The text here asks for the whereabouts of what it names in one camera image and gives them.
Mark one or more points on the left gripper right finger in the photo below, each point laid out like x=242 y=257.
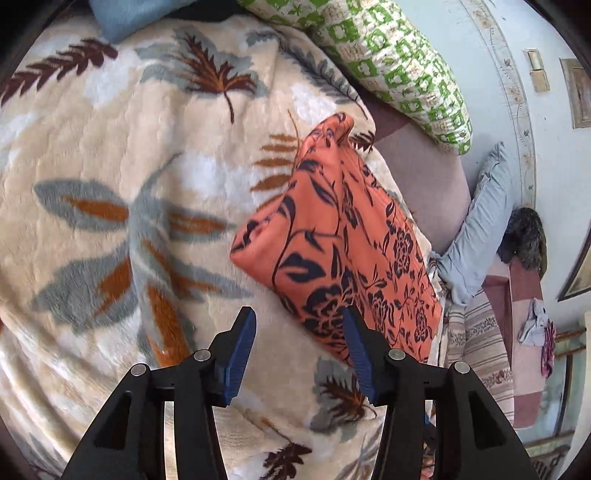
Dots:
x=446 y=409

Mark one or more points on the grey crumpled cloth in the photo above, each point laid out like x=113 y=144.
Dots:
x=533 y=332

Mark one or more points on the light blue pillow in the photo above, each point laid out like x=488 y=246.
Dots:
x=464 y=266

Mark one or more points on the mauve bed headboard cushion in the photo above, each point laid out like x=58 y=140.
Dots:
x=433 y=182

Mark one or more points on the green white patterned pillow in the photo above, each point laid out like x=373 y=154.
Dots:
x=391 y=58

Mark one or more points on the pink maroon quilt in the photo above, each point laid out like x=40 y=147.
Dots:
x=510 y=288

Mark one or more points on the striped floral pillow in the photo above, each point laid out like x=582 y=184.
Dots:
x=473 y=335

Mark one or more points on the framed wall picture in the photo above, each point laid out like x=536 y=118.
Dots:
x=578 y=88

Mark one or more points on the dark fuzzy cushion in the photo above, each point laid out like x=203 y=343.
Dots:
x=525 y=239

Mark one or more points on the magenta cloth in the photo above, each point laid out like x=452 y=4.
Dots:
x=548 y=350

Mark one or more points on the orange floral sweater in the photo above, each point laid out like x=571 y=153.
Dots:
x=335 y=239

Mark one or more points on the blue folded cloth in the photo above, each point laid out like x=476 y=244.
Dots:
x=118 y=19

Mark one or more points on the wall switch plate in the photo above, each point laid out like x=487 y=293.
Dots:
x=537 y=71

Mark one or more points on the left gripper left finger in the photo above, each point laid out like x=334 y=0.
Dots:
x=126 y=438

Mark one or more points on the cream leaf-pattern blanket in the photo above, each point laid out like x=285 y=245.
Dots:
x=126 y=172

